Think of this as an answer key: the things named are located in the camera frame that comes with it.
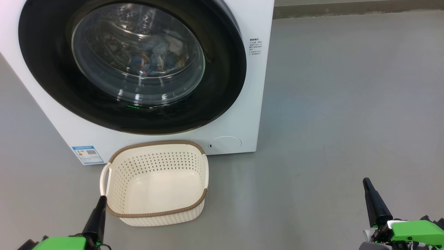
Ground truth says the round white filter cover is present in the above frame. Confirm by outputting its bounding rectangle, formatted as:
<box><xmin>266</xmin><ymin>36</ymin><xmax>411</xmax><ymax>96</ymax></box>
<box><xmin>208</xmin><ymin>136</ymin><xmax>242</xmax><ymax>152</ymax></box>

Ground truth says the black round glass washer door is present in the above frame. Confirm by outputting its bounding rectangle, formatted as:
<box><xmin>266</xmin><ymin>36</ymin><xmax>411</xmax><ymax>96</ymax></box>
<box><xmin>18</xmin><ymin>0</ymin><xmax>247</xmax><ymax>135</ymax></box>

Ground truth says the white front-load washing machine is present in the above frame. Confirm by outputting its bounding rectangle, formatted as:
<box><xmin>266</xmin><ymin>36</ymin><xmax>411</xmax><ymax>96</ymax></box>
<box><xmin>0</xmin><ymin>0</ymin><xmax>274</xmax><ymax>166</ymax></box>

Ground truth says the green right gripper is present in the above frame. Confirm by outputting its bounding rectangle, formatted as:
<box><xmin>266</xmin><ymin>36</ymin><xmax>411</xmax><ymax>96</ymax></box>
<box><xmin>362</xmin><ymin>177</ymin><xmax>444</xmax><ymax>244</ymax></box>

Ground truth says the cream perforated laundry basket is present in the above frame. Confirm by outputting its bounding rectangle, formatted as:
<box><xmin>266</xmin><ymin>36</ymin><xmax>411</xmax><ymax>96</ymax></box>
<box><xmin>100</xmin><ymin>140</ymin><xmax>209</xmax><ymax>227</ymax></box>

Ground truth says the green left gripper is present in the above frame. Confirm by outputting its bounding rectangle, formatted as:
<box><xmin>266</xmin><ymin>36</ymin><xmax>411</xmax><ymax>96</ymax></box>
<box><xmin>32</xmin><ymin>195</ymin><xmax>107</xmax><ymax>250</ymax></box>

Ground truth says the small black text label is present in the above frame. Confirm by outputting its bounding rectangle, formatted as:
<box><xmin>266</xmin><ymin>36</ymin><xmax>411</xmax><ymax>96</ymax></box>
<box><xmin>249</xmin><ymin>38</ymin><xmax>263</xmax><ymax>56</ymax></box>

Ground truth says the blue energy label sticker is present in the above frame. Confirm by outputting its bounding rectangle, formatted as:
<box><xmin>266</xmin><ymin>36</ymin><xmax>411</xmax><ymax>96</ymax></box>
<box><xmin>72</xmin><ymin>145</ymin><xmax>104</xmax><ymax>165</ymax></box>

